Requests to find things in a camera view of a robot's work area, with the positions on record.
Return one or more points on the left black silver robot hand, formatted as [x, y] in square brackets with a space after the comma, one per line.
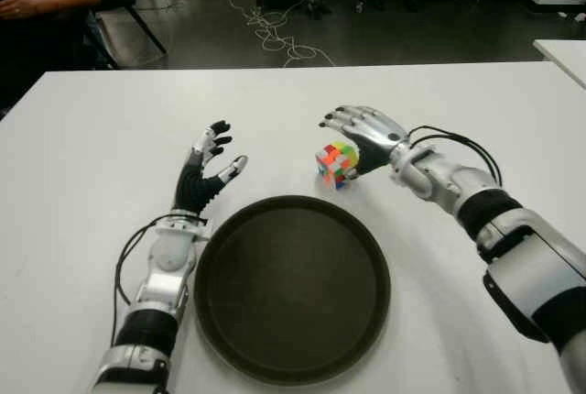
[194, 188]

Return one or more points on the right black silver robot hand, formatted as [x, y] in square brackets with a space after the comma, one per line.
[380, 137]

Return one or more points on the multicolour Rubik's cube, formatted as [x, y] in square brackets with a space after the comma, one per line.
[334, 162]

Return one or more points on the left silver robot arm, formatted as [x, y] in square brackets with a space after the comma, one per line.
[165, 284]

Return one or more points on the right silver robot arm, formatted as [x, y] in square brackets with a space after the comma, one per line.
[517, 252]

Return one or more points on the round dark brown plate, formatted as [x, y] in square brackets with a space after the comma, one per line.
[293, 293]

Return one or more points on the black chair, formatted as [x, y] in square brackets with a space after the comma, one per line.
[146, 30]

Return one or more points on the white side table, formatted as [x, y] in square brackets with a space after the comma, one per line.
[565, 57]

